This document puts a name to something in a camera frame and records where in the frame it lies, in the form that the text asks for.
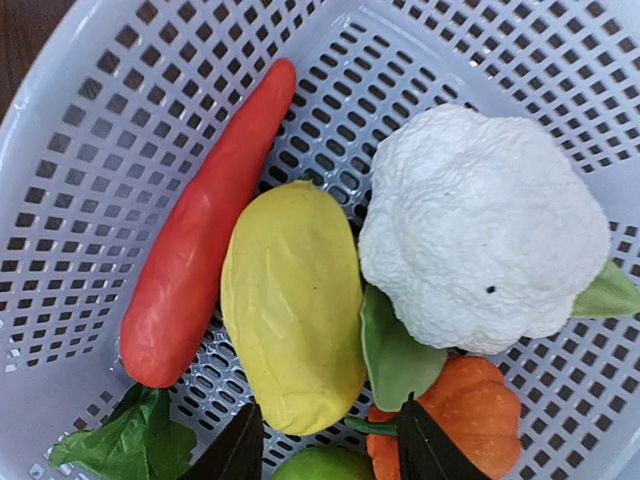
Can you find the orange carrot toy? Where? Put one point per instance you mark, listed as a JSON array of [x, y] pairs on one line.
[[178, 288]]

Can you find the green lettuce leaf toy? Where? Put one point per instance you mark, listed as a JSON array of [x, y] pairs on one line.
[[139, 441]]

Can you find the orange pumpkin toy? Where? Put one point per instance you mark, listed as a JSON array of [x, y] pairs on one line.
[[470, 401]]

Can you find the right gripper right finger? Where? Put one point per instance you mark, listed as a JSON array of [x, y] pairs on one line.
[[424, 449]]

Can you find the white plastic basket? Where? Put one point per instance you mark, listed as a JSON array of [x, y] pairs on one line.
[[127, 98]]

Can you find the yellow wrinkled squash toy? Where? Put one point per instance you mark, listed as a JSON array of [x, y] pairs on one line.
[[291, 295]]

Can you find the green pepper toy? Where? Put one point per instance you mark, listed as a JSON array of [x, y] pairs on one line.
[[326, 463]]

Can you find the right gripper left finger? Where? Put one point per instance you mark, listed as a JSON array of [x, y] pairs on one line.
[[236, 453]]

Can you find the white cauliflower toy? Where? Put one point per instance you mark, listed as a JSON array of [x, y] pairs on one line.
[[478, 233]]

